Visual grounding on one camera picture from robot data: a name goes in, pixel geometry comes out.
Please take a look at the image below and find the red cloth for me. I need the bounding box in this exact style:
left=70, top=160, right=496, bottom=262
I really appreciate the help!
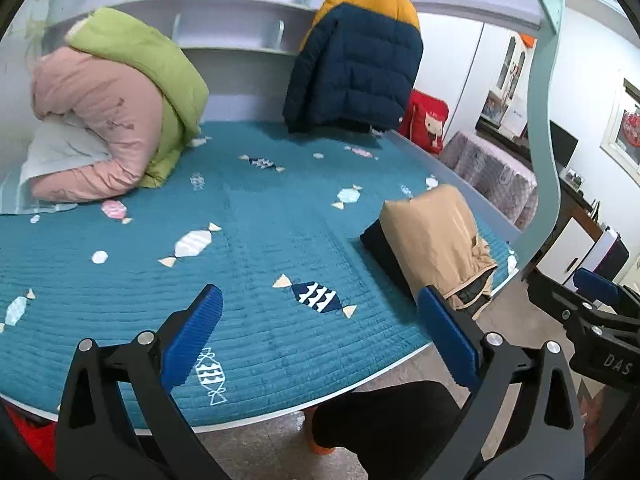
left=7, top=402, right=57, bottom=471

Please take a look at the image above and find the green quilt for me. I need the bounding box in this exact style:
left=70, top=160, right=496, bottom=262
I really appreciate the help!
left=67, top=6, right=210, bottom=190

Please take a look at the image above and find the person's leg in black trousers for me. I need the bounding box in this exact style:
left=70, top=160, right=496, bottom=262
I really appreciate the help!
left=310, top=380, right=481, bottom=480

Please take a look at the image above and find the dark desk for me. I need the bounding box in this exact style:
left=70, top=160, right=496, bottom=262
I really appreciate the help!
left=475, top=115, right=606, bottom=271

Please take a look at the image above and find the white pillow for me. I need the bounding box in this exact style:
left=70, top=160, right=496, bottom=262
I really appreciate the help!
left=20, top=112, right=116, bottom=181

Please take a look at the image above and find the round table with pink cloth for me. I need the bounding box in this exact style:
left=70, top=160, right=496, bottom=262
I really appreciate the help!
left=440, top=130, right=538, bottom=231

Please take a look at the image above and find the yellow and navy puffer jacket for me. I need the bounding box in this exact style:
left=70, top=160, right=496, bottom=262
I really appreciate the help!
left=282, top=0, right=425, bottom=135

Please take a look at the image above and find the tan jacket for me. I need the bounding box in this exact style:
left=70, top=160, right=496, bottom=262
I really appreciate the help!
left=378, top=184, right=499, bottom=320

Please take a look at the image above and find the mint green bed frame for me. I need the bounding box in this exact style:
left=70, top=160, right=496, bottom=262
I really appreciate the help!
left=0, top=0, right=568, bottom=436

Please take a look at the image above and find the pale lilac wall shelf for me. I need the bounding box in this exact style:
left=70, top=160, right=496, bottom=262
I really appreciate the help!
left=47, top=0, right=326, bottom=56

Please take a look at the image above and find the pale blue folded sheet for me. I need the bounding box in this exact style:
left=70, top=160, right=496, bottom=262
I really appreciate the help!
left=0, top=172, right=78, bottom=216

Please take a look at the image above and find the white glass-door cabinet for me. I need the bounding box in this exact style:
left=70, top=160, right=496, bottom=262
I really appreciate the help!
left=487, top=30, right=536, bottom=131

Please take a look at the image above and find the teal quilted candy-print bedspread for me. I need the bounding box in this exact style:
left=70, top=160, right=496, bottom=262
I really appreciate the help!
left=0, top=120, right=518, bottom=428

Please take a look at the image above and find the white paper bag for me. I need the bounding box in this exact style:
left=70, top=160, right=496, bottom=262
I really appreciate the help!
left=502, top=107, right=528, bottom=138

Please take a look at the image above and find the red cartoon bag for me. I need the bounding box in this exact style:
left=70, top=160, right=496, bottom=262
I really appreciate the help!
left=398, top=89, right=450, bottom=155

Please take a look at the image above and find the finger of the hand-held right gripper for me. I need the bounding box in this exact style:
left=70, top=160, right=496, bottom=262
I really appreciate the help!
left=527, top=271, right=640, bottom=335
left=574, top=267, right=624, bottom=307

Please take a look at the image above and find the black computer monitor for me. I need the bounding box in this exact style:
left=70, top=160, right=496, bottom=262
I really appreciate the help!
left=549, top=120, right=580, bottom=168

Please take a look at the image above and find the black and white box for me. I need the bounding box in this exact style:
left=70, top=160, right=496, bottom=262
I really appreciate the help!
left=582, top=225, right=631, bottom=283

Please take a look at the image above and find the white wardrobe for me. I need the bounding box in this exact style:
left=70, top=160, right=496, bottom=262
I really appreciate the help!
left=415, top=15, right=501, bottom=136

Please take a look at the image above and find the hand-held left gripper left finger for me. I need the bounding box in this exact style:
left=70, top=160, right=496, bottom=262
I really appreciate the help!
left=54, top=283, right=231, bottom=480

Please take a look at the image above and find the dark navy folded garment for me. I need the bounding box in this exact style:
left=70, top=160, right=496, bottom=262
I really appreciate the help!
left=360, top=221, right=418, bottom=298

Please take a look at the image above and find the pink quilt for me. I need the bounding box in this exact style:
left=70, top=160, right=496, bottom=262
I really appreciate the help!
left=30, top=46, right=163, bottom=203

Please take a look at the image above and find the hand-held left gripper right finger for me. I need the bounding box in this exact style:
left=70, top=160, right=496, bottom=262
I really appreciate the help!
left=416, top=285, right=586, bottom=480

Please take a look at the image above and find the framed wall picture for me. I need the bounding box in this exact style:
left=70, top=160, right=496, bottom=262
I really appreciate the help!
left=600, top=77, right=640, bottom=186

